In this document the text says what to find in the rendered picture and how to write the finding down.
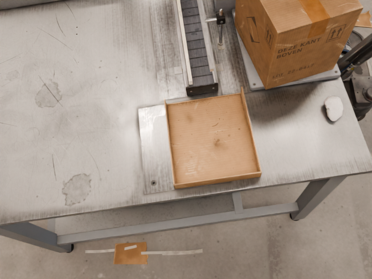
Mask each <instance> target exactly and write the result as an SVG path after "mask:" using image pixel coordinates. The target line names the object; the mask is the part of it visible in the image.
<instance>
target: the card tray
mask: <svg viewBox="0 0 372 279"><path fill-rule="evenodd" d="M164 107H165V112H166V122H167V132H168V142H169V151H170V161H171V167H172V177H173V185H174V188H175V189H180V188H188V187H196V186H200V185H208V184H215V183H222V182H230V181H235V180H242V179H250V178H257V177H261V174H262V170H261V166H260V161H259V156H258V153H257V148H256V144H255V139H254V134H253V131H252V127H251V122H250V118H249V113H248V110H247V105H246V100H245V95H244V91H243V88H242V87H241V93H237V94H230V95H223V96H216V97H208V98H204V99H196V100H189V101H182V102H175V103H171V104H166V100H165V99H164Z"/></svg>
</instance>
